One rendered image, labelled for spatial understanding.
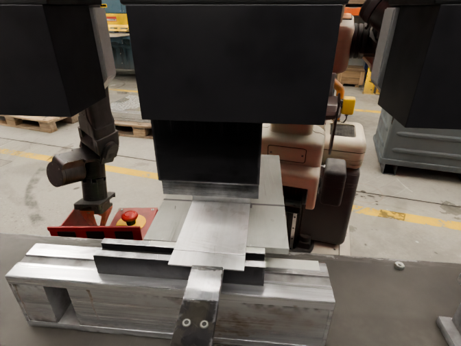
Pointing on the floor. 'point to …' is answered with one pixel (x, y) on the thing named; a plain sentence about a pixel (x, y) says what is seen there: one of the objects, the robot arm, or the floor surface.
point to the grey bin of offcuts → (416, 147)
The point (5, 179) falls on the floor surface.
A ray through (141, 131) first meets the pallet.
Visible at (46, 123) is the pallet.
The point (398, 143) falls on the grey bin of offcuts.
